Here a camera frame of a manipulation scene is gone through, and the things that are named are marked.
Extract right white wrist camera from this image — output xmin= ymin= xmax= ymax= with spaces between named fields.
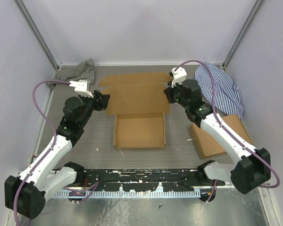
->
xmin=168 ymin=67 xmax=187 ymax=88

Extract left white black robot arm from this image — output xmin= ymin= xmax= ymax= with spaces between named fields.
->
xmin=4 ymin=90 xmax=110 ymax=225

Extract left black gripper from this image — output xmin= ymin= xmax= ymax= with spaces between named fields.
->
xmin=79 ymin=90 xmax=110 ymax=126

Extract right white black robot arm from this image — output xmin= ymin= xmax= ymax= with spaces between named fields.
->
xmin=164 ymin=79 xmax=271 ymax=194

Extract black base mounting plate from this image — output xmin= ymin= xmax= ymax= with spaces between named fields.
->
xmin=72 ymin=169 xmax=214 ymax=192

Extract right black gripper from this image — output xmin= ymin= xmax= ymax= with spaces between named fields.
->
xmin=165 ymin=78 xmax=190 ymax=108

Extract aluminium frame post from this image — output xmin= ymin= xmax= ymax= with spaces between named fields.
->
xmin=222 ymin=0 xmax=265 ymax=69
xmin=14 ymin=0 xmax=62 ymax=69

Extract aluminium front rail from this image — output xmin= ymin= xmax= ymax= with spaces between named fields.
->
xmin=13 ymin=168 xmax=271 ymax=189

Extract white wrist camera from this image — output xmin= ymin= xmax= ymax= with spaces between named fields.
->
xmin=168 ymin=67 xmax=187 ymax=88
xmin=69 ymin=80 xmax=93 ymax=98

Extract folded brown cardboard box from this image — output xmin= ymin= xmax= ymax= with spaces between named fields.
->
xmin=191 ymin=115 xmax=253 ymax=159

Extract black white striped cloth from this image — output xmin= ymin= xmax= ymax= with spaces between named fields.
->
xmin=54 ymin=59 xmax=95 ymax=85

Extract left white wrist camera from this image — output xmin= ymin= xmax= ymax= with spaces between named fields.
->
xmin=69 ymin=80 xmax=93 ymax=98

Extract right aluminium frame post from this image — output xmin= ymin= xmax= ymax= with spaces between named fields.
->
xmin=222 ymin=0 xmax=265 ymax=69

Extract blue white striped cloth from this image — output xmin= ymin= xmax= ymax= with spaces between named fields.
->
xmin=194 ymin=63 xmax=244 ymax=119

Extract light blue slotted cable duct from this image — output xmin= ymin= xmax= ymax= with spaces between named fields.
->
xmin=47 ymin=190 xmax=201 ymax=199

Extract left aluminium frame post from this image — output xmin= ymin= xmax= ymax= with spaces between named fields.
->
xmin=14 ymin=0 xmax=62 ymax=69

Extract brown cardboard box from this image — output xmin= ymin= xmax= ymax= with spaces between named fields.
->
xmin=191 ymin=115 xmax=253 ymax=159
xmin=99 ymin=72 xmax=171 ymax=149

